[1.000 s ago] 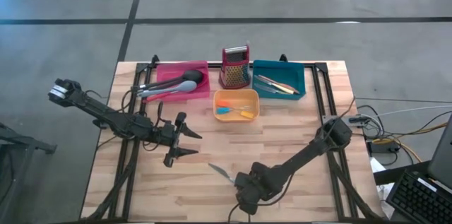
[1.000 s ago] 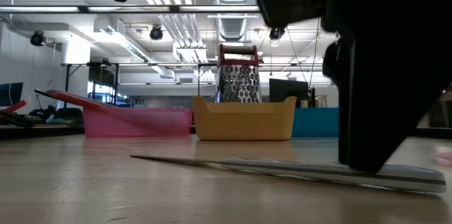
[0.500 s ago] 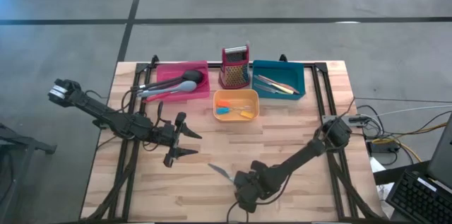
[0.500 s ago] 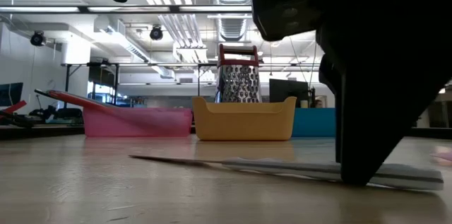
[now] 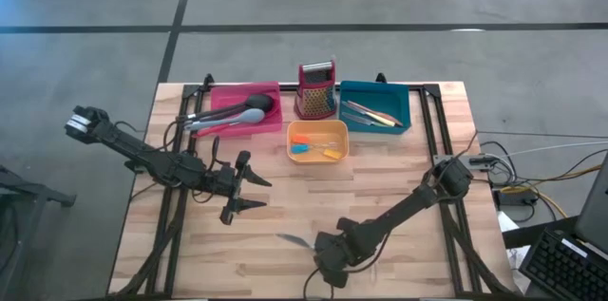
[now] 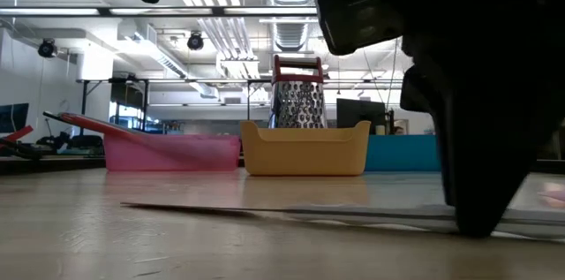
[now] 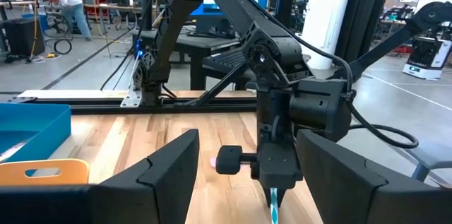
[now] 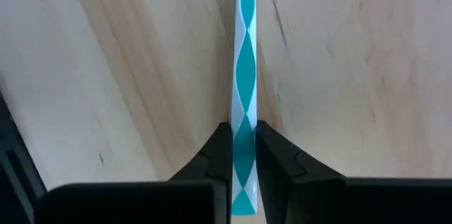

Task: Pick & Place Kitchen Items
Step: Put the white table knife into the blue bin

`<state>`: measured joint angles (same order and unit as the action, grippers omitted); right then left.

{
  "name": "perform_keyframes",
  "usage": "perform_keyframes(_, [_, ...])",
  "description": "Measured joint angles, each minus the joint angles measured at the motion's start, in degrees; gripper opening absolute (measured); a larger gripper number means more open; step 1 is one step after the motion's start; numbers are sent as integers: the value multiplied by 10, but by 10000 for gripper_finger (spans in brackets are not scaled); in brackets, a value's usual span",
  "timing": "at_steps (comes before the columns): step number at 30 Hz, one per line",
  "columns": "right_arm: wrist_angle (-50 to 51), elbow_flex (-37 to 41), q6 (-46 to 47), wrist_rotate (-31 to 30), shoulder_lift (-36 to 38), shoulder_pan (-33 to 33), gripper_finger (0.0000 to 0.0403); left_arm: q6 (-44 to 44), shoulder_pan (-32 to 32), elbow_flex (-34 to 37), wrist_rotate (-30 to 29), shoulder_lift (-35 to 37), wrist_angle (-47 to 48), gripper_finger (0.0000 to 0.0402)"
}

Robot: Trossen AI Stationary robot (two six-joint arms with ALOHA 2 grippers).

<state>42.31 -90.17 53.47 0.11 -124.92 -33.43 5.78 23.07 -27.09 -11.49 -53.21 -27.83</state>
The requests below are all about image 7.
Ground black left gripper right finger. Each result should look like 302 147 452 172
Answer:
295 129 452 224

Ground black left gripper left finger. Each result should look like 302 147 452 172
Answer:
0 128 201 224

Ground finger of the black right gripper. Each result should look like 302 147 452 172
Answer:
215 141 280 207
275 141 304 207

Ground black keyboard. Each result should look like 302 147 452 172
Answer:
201 47 250 73

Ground black desk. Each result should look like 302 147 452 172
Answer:
131 25 248 93

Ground yellow plastic bin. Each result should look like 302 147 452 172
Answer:
0 158 90 187

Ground grey blue stool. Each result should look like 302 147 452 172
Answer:
405 145 452 183

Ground white pillar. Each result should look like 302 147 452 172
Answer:
302 0 358 71

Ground black partition panels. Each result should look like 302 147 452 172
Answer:
334 0 393 63

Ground teal plastic bin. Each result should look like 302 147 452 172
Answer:
0 102 73 164

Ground white black machine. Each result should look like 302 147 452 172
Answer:
402 35 452 81

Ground black box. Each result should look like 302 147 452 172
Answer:
2 18 46 58

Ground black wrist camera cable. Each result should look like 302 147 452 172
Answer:
261 4 420 150

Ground silver metal bracket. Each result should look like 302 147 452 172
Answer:
119 88 143 109

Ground black aluminium table frame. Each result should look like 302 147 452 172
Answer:
6 95 258 116

